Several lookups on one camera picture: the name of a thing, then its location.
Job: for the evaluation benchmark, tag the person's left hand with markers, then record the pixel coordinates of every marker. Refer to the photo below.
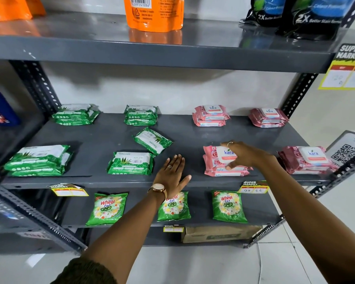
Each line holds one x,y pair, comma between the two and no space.
170,180

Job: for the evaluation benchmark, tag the person's right hand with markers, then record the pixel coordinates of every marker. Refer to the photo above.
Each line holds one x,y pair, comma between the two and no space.
251,156

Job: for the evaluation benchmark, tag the person's left thumb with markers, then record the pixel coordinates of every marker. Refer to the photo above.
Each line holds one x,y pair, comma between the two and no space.
185,180

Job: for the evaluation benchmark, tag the person's left little finger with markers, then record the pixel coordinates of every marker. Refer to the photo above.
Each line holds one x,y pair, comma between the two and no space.
166,165

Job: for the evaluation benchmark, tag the person's left middle finger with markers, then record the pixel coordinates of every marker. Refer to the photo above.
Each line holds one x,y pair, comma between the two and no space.
177,163

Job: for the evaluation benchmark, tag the person's right thumb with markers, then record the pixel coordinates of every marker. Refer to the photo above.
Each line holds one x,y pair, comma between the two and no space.
232,164

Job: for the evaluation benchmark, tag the light pink wipes packet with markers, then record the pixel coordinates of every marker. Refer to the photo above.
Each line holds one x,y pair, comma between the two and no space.
211,155
211,112

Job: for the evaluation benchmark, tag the person's left forearm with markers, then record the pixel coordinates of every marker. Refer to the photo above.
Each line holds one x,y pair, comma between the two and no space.
127,233

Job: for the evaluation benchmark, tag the person's right forearm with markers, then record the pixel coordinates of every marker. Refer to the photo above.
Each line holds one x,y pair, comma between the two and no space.
310,215

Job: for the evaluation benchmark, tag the gold wrist watch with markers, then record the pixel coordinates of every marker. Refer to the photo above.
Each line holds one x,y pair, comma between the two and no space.
159,188

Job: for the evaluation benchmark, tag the green wipes packet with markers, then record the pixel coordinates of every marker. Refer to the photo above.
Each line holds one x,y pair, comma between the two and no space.
130,163
77,121
37,156
38,173
74,109
140,110
139,122
152,141

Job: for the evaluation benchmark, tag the green detergent powder packet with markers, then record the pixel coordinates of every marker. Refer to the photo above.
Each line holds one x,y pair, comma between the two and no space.
229,207
176,208
107,209

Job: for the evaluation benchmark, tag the small yellow price tag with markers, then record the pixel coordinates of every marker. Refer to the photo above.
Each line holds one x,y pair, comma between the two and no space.
173,229

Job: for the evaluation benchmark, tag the dark pink wipes packet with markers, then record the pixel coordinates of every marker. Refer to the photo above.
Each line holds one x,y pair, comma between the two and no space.
307,158
267,114

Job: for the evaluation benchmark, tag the brown cardboard box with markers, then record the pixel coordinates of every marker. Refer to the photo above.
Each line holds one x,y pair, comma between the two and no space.
219,233

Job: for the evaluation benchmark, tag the grey metal shelf rack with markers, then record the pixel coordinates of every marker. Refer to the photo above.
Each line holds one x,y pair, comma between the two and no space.
106,138

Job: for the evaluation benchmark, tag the grey code sign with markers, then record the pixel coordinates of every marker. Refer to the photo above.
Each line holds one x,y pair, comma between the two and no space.
344,150

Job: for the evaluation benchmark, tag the olive green sleeve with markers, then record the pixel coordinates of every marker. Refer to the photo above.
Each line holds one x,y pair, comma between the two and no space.
82,272

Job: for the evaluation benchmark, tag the orange pouch with barcode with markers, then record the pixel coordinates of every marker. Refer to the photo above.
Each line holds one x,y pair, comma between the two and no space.
153,14

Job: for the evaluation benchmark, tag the yellow and black shelf sign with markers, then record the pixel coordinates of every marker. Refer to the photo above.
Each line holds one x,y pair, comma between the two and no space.
347,67

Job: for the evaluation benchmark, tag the small black detergent pouch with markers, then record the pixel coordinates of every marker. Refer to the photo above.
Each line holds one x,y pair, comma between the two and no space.
266,11

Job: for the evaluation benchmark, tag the large black detergent pouch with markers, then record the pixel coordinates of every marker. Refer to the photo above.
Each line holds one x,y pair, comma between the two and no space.
316,17

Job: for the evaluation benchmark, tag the blue bottle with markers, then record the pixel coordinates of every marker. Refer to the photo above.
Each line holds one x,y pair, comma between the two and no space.
0,107

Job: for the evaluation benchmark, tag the small orange pouch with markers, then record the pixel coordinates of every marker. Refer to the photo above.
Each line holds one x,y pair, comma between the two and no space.
38,5

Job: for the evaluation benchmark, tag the large orange refill pouch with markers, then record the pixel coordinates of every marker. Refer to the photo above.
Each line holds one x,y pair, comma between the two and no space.
6,7

